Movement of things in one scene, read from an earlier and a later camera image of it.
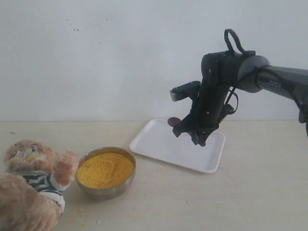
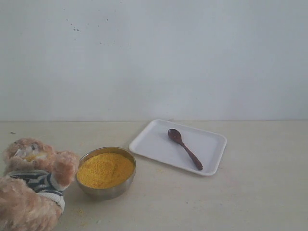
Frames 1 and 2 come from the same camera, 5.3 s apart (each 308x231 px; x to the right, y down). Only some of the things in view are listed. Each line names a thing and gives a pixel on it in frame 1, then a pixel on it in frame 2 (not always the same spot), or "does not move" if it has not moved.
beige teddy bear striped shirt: x=32 y=186 does not move
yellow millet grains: x=103 y=170 does not move
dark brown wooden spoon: x=174 y=121 to x=175 y=135
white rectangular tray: x=158 y=140 does not move
